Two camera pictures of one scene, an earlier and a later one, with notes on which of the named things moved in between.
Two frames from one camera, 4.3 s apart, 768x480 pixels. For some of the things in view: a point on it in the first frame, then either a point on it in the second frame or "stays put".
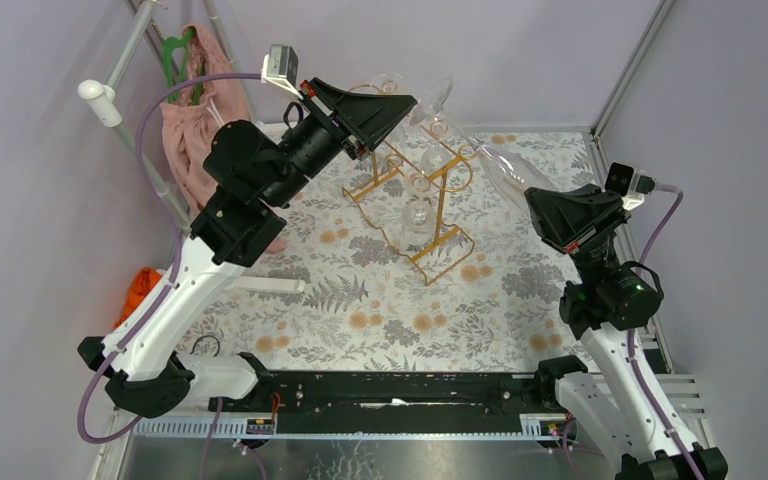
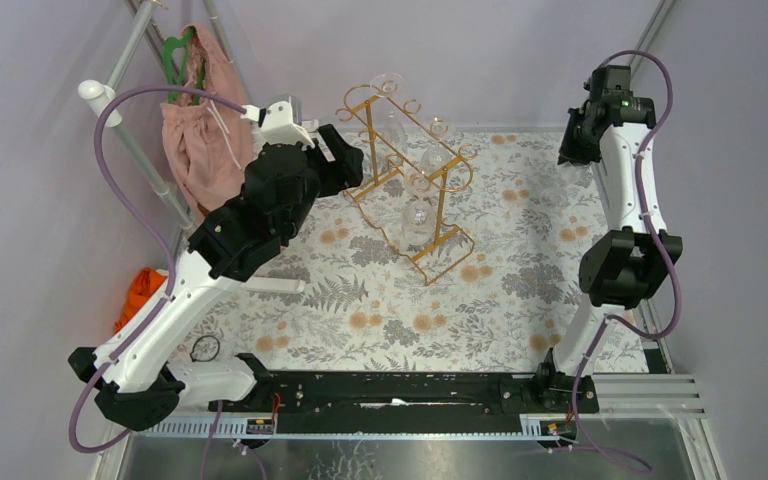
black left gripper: [331, 115] -> [334, 163]
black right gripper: [574, 219] -> [569, 153]
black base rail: [381, 402] stays put
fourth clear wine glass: [418, 218] stays put
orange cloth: [138, 287] stays put
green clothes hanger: [182, 42] stays put
